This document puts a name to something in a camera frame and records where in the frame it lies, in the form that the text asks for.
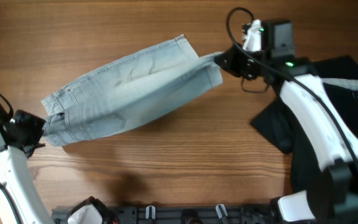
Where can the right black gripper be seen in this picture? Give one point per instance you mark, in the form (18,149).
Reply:
(230,61)

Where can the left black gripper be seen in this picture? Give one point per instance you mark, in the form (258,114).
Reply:
(24,117)

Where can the light blue denim shorts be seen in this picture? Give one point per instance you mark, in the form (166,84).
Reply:
(130,92)

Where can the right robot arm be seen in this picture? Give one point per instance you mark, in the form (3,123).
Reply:
(314,117)

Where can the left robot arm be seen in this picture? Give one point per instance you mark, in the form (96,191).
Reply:
(19,199)

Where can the black shorts pile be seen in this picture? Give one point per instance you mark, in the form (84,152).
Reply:
(278,125)

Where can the right white rail clip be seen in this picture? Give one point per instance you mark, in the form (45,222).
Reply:
(221,211)

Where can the white rail clip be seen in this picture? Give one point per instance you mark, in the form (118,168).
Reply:
(150,212)
(221,211)

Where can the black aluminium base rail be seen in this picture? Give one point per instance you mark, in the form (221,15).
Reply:
(246,214)

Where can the left white rail clip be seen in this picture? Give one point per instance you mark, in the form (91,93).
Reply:
(150,212)

